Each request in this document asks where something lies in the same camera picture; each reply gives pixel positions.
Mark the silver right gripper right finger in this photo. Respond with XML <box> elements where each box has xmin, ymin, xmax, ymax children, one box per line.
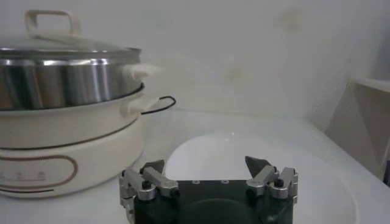
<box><xmin>244</xmin><ymin>155</ymin><xmax>299</xmax><ymax>204</ymax></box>

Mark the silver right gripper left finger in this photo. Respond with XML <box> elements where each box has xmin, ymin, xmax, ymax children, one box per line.
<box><xmin>118</xmin><ymin>158</ymin><xmax>180</xmax><ymax>214</ymax></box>

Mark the round glass lid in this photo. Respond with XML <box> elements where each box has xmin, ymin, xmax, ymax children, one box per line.
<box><xmin>0</xmin><ymin>9</ymin><xmax>143</xmax><ymax>61</ymax></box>

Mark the steel perforated steamer pot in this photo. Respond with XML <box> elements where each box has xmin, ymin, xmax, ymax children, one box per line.
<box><xmin>0</xmin><ymin>56</ymin><xmax>161</xmax><ymax>111</ymax></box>

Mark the white round plate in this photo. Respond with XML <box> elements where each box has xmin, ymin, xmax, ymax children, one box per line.
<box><xmin>164</xmin><ymin>133</ymin><xmax>359</xmax><ymax>224</ymax></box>

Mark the cream electric cooker base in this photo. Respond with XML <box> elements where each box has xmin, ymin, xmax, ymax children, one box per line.
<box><xmin>0</xmin><ymin>85</ymin><xmax>161</xmax><ymax>199</ymax></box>

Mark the white side table beige panel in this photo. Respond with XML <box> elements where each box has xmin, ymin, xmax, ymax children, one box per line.
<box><xmin>324</xmin><ymin>78</ymin><xmax>390</xmax><ymax>183</ymax></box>

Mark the black inline adapter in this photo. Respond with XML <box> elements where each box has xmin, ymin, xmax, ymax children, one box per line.
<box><xmin>383</xmin><ymin>159</ymin><xmax>390</xmax><ymax>187</ymax></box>

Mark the black cooker power cable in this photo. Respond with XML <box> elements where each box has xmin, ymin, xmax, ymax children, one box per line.
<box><xmin>140</xmin><ymin>96</ymin><xmax>177</xmax><ymax>116</ymax></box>

